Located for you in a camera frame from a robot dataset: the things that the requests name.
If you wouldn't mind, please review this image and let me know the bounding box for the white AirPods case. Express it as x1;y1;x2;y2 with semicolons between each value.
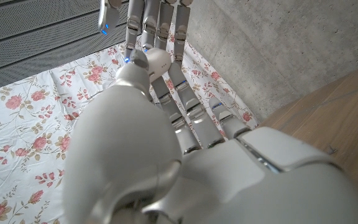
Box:
143;47;173;83

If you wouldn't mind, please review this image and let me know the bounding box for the floral print backdrop cloth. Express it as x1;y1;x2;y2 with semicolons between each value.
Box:
0;23;260;224

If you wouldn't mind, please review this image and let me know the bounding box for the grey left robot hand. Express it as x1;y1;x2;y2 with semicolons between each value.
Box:
62;49;358;224

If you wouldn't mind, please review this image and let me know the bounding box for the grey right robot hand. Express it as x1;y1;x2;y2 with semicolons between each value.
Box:
98;0;194;63

